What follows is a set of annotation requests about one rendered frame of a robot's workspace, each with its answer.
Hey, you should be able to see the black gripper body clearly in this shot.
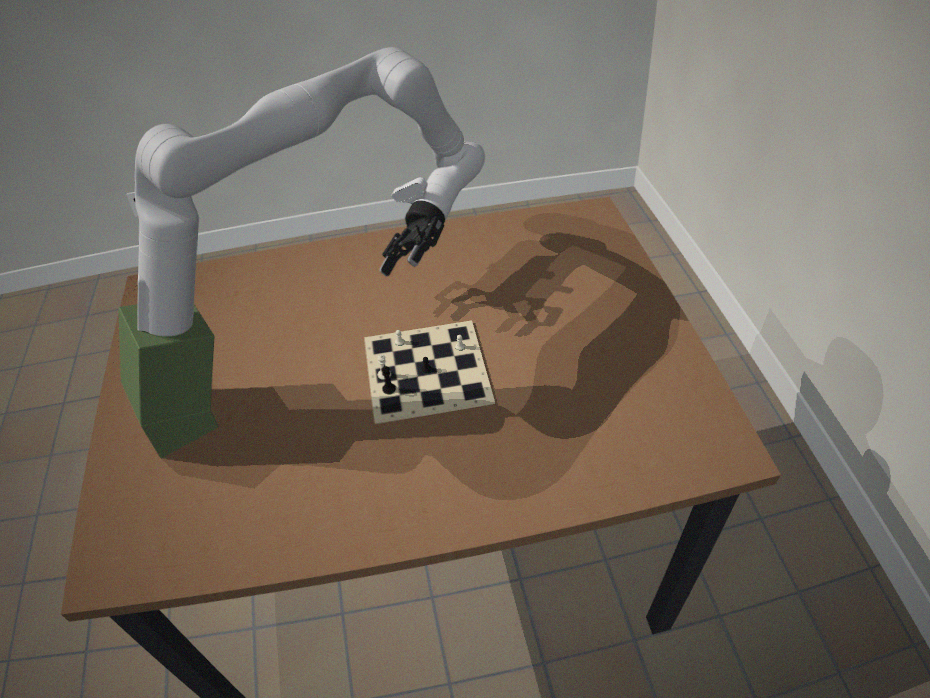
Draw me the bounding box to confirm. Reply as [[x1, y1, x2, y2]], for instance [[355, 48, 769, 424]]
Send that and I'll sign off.
[[401, 201, 445, 250]]

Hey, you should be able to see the cream and dark blue chessboard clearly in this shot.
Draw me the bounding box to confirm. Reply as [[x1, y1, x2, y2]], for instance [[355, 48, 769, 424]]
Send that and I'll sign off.
[[364, 321, 495, 424]]

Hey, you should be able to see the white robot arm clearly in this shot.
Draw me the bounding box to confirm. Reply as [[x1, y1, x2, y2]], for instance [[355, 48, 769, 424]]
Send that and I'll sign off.
[[135, 47, 485, 336]]

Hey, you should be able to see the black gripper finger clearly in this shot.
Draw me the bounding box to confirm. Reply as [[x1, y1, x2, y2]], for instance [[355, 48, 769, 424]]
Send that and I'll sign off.
[[407, 217, 444, 267], [380, 228, 411, 277]]

